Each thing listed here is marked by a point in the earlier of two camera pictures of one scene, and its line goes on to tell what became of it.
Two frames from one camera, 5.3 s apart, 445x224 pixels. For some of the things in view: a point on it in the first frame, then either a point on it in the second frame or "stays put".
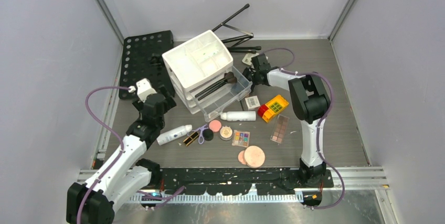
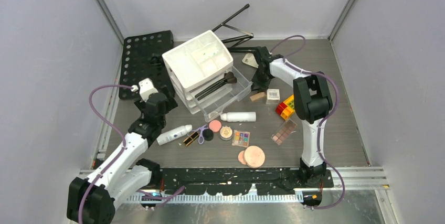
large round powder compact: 254,156 stays put
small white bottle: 239,116 stays put
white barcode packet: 252,103 -> 273,96
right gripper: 246,72 -> 256,83
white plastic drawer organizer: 202,73 stays put
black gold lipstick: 187,141 stays put
